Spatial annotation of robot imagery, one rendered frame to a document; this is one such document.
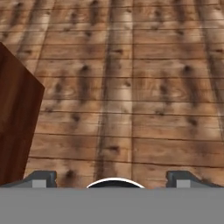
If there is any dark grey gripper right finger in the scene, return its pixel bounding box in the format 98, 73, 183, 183
165, 170, 223, 189

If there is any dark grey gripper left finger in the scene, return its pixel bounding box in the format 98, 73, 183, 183
1, 170, 58, 189

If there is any round black white-rimmed object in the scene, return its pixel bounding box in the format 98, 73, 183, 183
86, 177, 146, 189

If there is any dark brown wooden counter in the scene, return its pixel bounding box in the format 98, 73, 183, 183
0, 42, 46, 186

